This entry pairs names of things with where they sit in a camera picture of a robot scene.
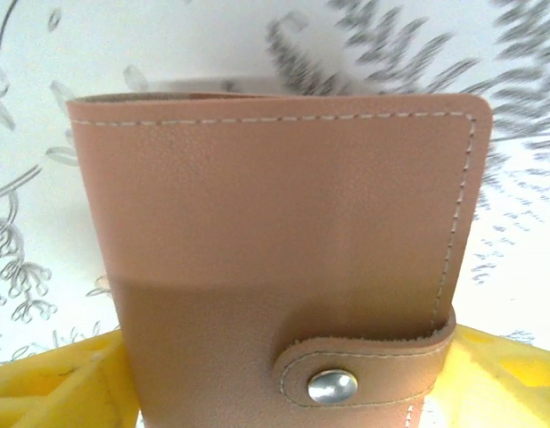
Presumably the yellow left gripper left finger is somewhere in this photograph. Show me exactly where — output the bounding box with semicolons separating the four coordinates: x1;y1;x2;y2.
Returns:
0;327;144;428

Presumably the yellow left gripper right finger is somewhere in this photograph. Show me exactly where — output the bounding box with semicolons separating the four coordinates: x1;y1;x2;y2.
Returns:
416;323;550;428

